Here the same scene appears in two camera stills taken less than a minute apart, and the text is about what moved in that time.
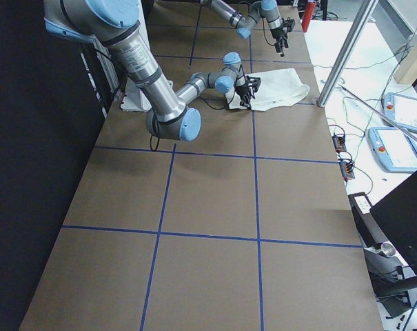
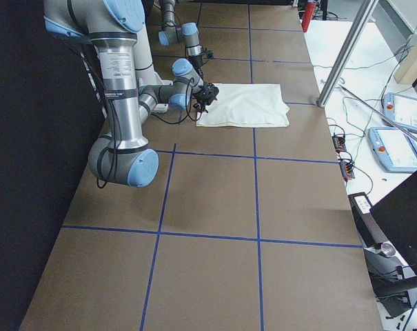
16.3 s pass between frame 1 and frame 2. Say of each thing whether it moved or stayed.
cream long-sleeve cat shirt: moved
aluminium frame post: stayed
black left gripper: moved
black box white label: stayed
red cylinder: stayed
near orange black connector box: stayed
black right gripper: moved
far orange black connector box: stayed
